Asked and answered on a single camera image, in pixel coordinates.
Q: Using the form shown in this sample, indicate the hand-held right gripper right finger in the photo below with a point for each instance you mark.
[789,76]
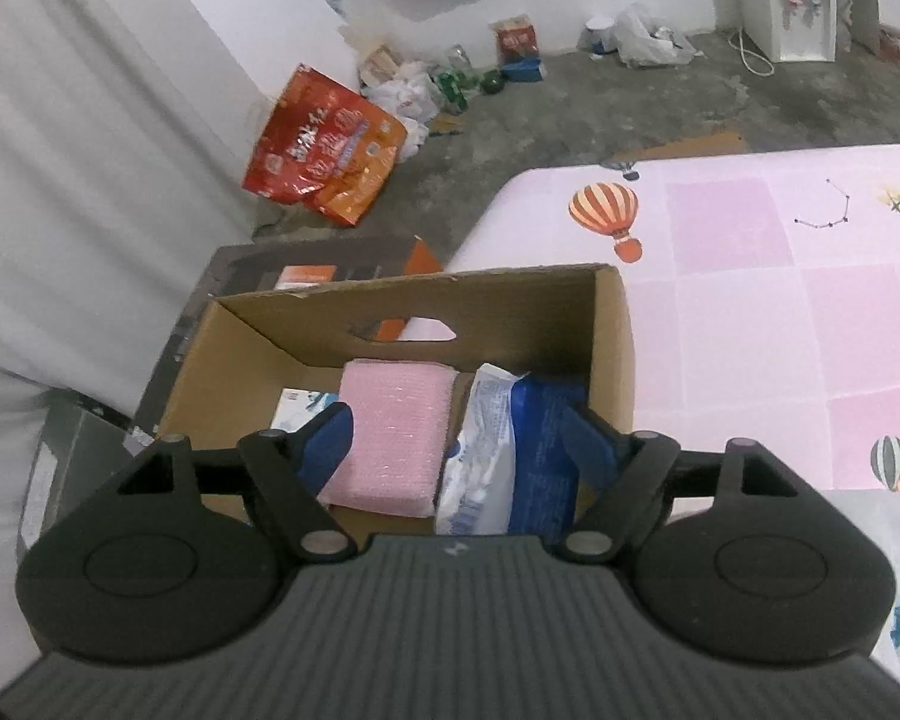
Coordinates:
[585,442]

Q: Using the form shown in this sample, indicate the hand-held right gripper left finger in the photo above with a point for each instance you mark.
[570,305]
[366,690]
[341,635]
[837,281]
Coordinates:
[334,439]

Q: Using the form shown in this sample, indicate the pink sponge pad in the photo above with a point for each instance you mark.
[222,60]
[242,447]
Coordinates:
[397,435]

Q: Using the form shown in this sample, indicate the blue white plastic packet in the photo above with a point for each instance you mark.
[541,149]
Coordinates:
[495,457]

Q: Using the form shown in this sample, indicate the brown cardboard box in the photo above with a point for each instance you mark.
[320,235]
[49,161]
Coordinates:
[270,360]

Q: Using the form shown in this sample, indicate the white blue printed pack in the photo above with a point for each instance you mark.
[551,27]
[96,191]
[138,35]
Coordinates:
[296,409]

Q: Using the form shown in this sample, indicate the dark printed flat carton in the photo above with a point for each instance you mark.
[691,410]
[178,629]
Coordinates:
[195,300]

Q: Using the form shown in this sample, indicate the pink printed bed sheet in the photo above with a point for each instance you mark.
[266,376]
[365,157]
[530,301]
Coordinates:
[757,300]

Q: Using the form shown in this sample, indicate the grey box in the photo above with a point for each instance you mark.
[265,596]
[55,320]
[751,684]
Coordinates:
[75,450]

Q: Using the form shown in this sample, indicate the red orange plastic bag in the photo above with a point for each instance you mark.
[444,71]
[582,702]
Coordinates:
[322,150]

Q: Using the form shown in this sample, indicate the flat cardboard piece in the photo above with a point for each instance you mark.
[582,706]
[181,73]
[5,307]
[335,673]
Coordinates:
[690,146]

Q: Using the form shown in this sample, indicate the white plastic bag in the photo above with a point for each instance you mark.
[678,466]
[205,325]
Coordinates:
[649,37]
[405,94]

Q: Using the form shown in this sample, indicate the green bottle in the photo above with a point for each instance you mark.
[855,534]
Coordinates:
[491,82]

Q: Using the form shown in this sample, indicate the small blue packet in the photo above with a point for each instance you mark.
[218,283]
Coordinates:
[525,72]

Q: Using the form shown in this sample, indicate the red snack bag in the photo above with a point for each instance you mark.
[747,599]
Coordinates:
[515,41]

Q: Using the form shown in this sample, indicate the white bucket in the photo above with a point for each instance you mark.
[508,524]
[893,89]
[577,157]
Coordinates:
[598,34]

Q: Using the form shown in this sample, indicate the white water dispenser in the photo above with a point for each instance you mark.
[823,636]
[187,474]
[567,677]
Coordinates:
[787,7]

